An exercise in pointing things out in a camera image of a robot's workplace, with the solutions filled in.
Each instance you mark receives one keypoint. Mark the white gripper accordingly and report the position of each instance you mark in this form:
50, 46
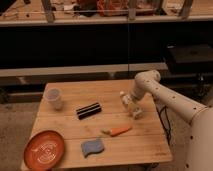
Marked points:
133, 108

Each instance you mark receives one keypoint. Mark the white plastic bottle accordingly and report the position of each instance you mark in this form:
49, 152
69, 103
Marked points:
124, 96

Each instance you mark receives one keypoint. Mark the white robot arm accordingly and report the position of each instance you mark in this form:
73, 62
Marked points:
199, 116

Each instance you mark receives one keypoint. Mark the orange ceramic bowl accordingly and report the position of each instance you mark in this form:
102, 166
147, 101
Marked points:
44, 151

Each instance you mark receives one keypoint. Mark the orange toy carrot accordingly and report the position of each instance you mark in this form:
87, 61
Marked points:
117, 131

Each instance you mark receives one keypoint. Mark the wooden table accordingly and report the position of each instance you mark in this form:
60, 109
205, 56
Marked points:
144, 143

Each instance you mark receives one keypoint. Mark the black striped box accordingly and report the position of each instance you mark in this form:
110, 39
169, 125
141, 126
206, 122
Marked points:
88, 111

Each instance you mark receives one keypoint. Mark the blue sponge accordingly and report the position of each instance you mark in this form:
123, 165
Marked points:
92, 147

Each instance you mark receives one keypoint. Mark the black box right background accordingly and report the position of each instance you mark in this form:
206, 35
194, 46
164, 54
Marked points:
190, 59

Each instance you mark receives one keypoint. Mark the translucent plastic cup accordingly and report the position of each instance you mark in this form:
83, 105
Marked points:
53, 97

